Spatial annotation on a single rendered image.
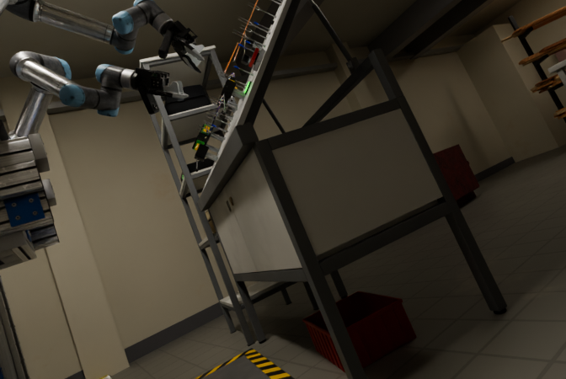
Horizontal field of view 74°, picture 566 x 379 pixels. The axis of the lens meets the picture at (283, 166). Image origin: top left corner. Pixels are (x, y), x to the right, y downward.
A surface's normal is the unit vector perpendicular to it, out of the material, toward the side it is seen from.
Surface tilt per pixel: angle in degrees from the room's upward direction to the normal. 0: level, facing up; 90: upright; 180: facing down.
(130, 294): 90
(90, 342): 90
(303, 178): 90
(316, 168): 90
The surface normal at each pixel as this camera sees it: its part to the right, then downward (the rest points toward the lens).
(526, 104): -0.80, 0.25
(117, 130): 0.45, -0.33
